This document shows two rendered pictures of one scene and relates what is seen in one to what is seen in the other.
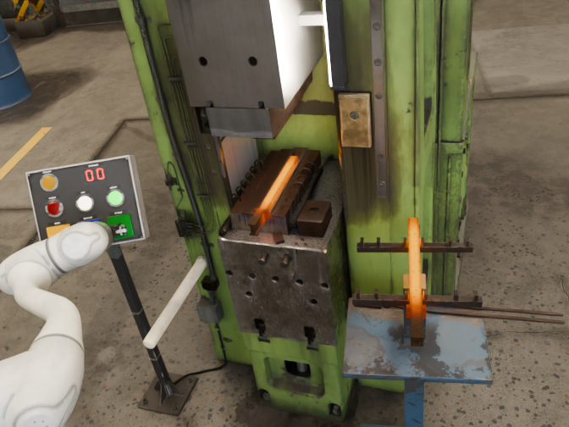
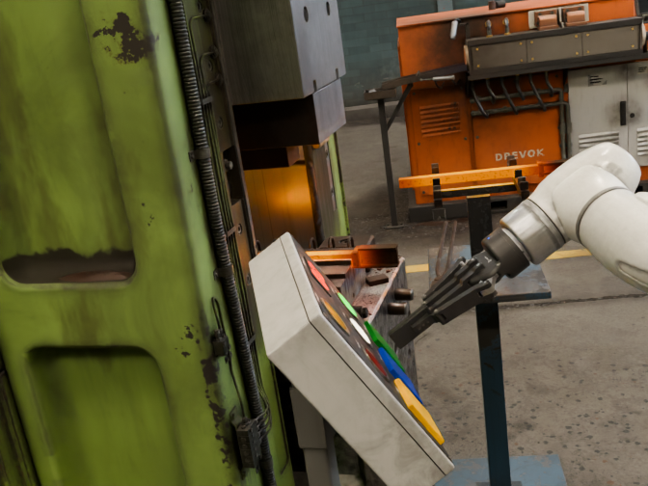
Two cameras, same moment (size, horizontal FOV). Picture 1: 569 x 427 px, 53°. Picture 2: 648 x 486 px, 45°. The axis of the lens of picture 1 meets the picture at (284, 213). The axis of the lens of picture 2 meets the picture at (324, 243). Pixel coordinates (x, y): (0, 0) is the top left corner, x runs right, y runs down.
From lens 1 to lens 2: 241 cm
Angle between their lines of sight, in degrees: 84
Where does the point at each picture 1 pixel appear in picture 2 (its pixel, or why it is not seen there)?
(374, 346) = (506, 281)
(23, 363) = not seen: outside the picture
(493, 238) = not seen: hidden behind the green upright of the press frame
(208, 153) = (241, 243)
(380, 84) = not seen: hidden behind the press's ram
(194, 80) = (303, 47)
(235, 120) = (329, 106)
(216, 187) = (254, 310)
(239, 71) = (324, 25)
